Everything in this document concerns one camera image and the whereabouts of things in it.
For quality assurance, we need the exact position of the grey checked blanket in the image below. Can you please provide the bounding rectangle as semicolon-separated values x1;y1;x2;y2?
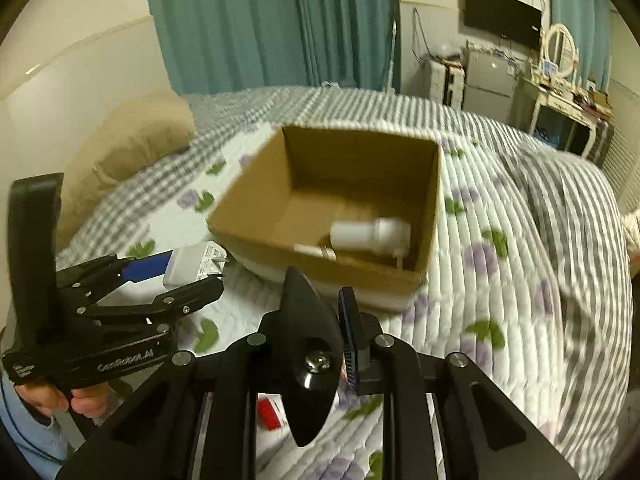
64;85;632;461

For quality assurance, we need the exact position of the small red box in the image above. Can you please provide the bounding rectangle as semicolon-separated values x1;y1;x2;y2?
257;394;289;432

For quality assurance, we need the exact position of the grey mini fridge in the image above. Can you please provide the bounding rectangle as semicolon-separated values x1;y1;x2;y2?
462;47;521;124

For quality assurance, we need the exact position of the white power adapter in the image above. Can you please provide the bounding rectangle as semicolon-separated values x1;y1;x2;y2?
164;240;232;289

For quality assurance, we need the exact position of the cardboard box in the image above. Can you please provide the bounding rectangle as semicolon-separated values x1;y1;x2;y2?
206;125;444;312

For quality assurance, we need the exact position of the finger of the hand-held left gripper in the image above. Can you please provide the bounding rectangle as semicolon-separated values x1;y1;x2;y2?
55;254;172;293
75;276;226;322

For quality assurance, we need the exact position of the person's left forearm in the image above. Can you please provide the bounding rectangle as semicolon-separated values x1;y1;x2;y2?
0;370;70;465

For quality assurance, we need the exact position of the small white cylinder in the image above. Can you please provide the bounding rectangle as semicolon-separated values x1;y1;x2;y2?
294;243;337;262

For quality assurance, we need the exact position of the white vanity desk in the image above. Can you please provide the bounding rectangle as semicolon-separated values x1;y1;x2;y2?
514;72;614;162

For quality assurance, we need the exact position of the white drawer cabinet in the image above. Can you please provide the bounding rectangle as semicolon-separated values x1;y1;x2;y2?
426;57;467;109

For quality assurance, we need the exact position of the person's left hand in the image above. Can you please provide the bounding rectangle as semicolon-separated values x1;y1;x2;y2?
19;379;112;419

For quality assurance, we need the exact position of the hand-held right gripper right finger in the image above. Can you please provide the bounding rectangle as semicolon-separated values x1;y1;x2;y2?
337;287;583;480

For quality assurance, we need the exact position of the black wall television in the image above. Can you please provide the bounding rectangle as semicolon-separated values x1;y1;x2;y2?
463;0;544;52

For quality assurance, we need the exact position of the white plastic bottle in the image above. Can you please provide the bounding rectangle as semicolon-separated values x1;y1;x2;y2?
329;217;412;254

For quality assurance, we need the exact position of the beige pillow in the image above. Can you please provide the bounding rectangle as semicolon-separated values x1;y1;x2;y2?
54;92;197;252

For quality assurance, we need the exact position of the white oval mirror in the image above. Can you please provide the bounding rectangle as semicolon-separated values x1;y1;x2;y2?
542;23;581;81

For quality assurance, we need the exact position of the floral quilt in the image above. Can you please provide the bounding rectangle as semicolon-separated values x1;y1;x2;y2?
55;125;568;480

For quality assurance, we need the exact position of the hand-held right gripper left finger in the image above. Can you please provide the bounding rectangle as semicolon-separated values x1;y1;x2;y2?
55;312;291;480

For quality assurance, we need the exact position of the teal curtain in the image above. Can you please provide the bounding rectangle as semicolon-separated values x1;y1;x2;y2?
545;0;617;92
142;0;402;97

